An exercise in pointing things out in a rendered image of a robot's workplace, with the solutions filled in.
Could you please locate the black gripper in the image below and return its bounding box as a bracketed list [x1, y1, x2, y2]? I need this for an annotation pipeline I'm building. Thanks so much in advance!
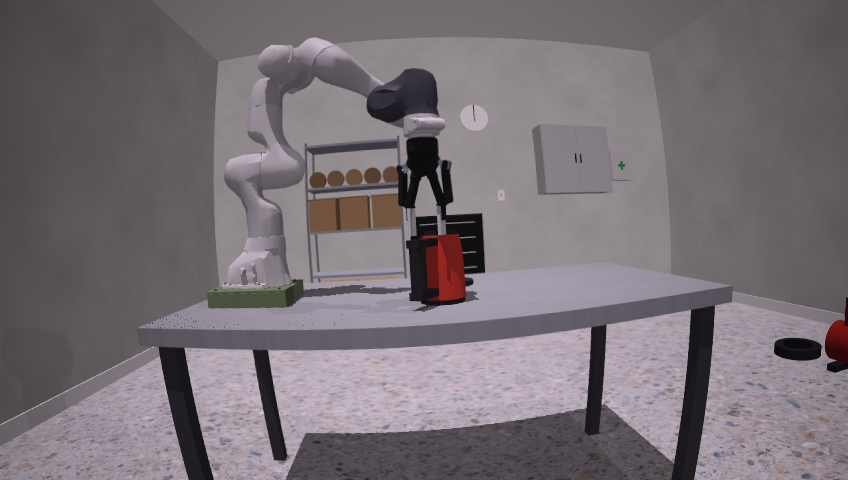
[396, 137, 453, 236]

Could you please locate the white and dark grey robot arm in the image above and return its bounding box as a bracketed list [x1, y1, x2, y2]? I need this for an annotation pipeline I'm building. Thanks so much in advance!
[222, 38, 445, 289]

